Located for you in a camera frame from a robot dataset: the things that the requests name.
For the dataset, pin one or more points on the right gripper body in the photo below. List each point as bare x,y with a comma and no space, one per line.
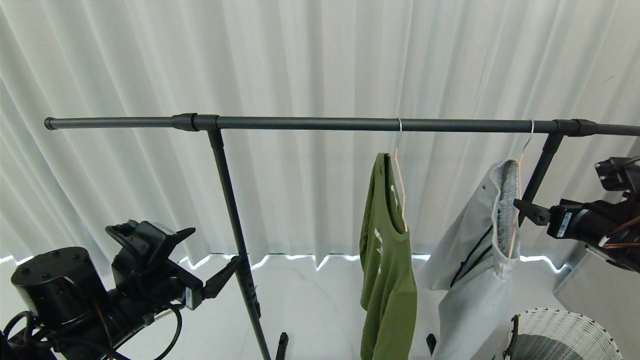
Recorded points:
600,225

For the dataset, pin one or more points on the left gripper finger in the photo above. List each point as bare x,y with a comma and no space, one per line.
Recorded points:
220,280

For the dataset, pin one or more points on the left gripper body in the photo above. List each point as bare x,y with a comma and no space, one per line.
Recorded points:
140,315

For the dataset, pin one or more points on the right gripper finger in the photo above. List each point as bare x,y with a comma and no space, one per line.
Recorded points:
532,215

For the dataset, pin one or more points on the pink clothes hanger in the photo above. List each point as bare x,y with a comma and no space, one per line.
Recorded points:
531,131
402,195

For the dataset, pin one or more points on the pale grey garment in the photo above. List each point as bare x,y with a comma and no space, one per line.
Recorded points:
475,300

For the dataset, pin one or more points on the green printed shirt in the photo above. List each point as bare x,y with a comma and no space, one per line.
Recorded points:
390,290

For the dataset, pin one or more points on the white laundry basket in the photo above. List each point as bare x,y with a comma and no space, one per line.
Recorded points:
575,325

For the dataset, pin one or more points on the black clothes rack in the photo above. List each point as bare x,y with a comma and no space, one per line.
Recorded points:
300,123

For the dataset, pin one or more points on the white curtain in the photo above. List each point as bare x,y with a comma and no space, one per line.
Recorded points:
300,60

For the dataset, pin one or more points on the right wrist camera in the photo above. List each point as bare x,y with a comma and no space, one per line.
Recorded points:
620,175

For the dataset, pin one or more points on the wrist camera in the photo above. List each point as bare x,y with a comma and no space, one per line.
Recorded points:
620,175
145,250

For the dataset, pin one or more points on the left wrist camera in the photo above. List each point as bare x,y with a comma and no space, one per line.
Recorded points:
145,250

